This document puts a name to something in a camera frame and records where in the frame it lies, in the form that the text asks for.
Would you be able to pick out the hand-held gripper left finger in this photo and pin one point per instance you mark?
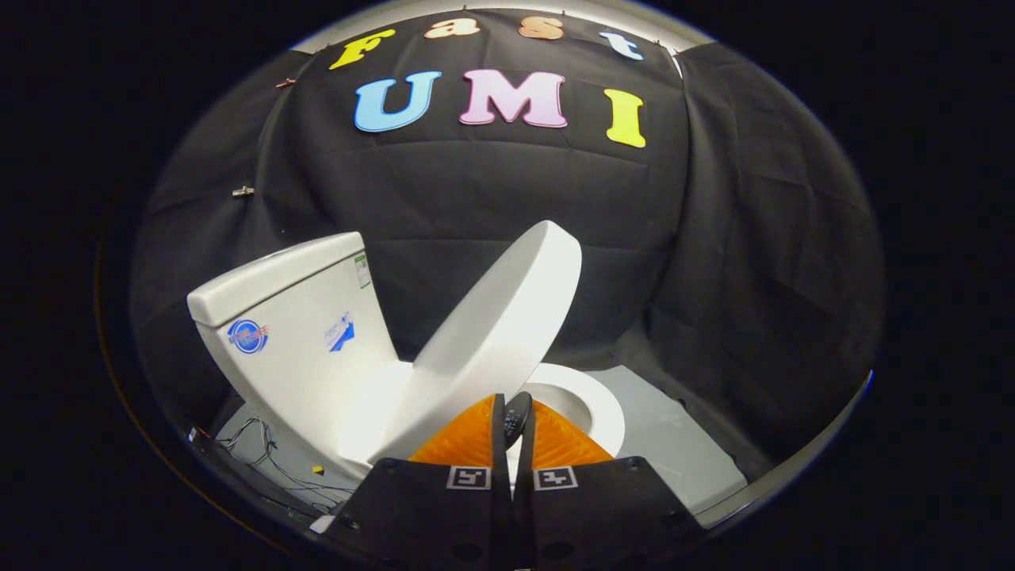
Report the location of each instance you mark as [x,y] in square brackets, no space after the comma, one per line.
[499,444]

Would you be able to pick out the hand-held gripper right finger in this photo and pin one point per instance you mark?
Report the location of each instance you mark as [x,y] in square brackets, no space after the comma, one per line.
[526,468]

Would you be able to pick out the grey platform board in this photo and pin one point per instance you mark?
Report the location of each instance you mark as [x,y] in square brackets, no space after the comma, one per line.
[674,444]

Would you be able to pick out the white toilet lid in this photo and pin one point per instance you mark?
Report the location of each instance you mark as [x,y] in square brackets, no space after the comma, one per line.
[492,333]

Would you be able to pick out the white toilet seat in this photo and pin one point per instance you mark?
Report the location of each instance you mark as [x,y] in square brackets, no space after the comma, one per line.
[607,408]

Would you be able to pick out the white toilet with tank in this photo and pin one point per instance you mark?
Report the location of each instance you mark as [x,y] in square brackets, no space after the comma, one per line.
[301,357]

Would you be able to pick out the black backdrop cloth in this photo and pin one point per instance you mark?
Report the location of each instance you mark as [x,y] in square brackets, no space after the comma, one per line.
[492,190]

